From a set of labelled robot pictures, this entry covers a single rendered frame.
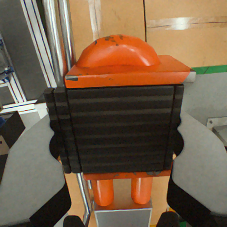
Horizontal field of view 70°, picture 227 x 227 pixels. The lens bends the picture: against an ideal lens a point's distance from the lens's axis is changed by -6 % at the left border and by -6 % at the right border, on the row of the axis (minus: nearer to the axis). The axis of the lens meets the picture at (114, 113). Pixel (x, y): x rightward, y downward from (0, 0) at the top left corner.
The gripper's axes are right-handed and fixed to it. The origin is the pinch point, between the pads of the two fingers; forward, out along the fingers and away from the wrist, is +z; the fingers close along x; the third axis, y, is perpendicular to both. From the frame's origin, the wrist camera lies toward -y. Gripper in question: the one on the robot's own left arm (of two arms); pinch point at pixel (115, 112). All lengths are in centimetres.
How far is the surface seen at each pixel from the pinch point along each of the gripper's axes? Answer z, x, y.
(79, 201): 27, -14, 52
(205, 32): 68, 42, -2
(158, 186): 28, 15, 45
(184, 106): 123, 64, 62
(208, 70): 123, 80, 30
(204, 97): 123, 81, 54
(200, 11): 68, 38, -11
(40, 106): 61, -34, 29
